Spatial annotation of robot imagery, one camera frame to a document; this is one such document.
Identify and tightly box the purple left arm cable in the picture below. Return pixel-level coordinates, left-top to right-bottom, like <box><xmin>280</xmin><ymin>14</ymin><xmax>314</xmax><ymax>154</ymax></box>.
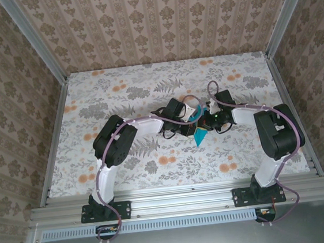
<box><xmin>83</xmin><ymin>92</ymin><xmax>221</xmax><ymax>243</ymax></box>

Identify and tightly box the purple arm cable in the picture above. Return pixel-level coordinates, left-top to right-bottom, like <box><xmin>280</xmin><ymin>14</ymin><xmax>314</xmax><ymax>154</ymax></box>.
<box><xmin>206</xmin><ymin>71</ymin><xmax>316</xmax><ymax>233</ymax></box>
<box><xmin>83</xmin><ymin>92</ymin><xmax>221</xmax><ymax>243</ymax></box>

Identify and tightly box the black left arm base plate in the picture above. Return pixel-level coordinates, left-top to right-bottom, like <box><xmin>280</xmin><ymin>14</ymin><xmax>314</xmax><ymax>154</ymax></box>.
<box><xmin>79</xmin><ymin>199</ymin><xmax>133</xmax><ymax>225</ymax></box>

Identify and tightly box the teal square paper sheet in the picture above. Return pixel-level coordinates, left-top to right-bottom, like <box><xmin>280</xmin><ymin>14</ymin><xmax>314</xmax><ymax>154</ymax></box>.
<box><xmin>185</xmin><ymin>103</ymin><xmax>212</xmax><ymax>148</ymax></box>

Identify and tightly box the aluminium mounting rail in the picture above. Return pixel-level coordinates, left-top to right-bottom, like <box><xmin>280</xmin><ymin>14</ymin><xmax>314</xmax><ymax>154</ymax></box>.
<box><xmin>28</xmin><ymin>170</ymin><xmax>324</xmax><ymax>230</ymax></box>

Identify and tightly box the floral patterned table mat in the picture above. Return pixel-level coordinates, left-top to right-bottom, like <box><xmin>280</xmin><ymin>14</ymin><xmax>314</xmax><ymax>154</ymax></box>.
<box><xmin>34</xmin><ymin>47</ymin><xmax>312</xmax><ymax>201</ymax></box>

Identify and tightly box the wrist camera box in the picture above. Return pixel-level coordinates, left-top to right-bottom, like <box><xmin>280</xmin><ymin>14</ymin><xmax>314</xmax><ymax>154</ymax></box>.
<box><xmin>180</xmin><ymin>102</ymin><xmax>199</xmax><ymax>121</ymax></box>
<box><xmin>206</xmin><ymin>98</ymin><xmax>223</xmax><ymax>115</ymax></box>

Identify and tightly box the aluminium side rail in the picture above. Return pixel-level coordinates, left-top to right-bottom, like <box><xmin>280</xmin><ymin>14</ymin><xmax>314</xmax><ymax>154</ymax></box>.
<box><xmin>27</xmin><ymin>78</ymin><xmax>81</xmax><ymax>207</ymax></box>
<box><xmin>263</xmin><ymin>49</ymin><xmax>324</xmax><ymax>181</ymax></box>

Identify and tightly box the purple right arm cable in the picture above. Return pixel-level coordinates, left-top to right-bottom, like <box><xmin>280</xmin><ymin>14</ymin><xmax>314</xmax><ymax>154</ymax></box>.
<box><xmin>206</xmin><ymin>71</ymin><xmax>316</xmax><ymax>233</ymax></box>

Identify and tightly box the aluminium frame post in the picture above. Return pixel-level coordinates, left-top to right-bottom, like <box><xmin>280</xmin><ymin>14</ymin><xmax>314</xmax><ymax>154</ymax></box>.
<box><xmin>261</xmin><ymin>0</ymin><xmax>322</xmax><ymax>59</ymax></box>
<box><xmin>0</xmin><ymin>0</ymin><xmax>69</xmax><ymax>89</ymax></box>

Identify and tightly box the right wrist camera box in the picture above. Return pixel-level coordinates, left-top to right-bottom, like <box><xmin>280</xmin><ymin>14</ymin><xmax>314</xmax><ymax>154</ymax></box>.
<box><xmin>206</xmin><ymin>98</ymin><xmax>223</xmax><ymax>115</ymax></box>

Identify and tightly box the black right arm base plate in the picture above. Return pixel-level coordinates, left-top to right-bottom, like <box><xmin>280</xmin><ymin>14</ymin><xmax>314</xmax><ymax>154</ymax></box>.
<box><xmin>232</xmin><ymin>183</ymin><xmax>287</xmax><ymax>208</ymax></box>

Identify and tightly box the slotted grey cable duct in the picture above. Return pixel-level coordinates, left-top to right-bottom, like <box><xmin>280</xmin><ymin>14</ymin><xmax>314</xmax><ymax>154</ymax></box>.
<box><xmin>42</xmin><ymin>205</ymin><xmax>277</xmax><ymax>242</ymax></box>

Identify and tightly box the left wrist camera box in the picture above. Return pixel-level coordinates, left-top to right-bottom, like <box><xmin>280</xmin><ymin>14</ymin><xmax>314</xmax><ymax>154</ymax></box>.
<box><xmin>180</xmin><ymin>102</ymin><xmax>199</xmax><ymax>121</ymax></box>

